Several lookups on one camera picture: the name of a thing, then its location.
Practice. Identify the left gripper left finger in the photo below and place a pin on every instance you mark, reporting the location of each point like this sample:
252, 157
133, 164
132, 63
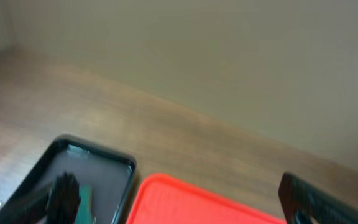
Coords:
57, 202

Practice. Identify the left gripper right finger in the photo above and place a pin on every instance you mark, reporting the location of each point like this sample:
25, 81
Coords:
304, 203

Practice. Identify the green yellow sponge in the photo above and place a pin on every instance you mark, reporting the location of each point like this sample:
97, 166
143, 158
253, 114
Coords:
85, 214

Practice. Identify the red plastic tray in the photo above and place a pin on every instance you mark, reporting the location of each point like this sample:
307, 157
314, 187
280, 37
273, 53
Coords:
163, 199

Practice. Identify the black water tray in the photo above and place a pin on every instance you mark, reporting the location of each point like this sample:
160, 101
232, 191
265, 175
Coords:
108, 172

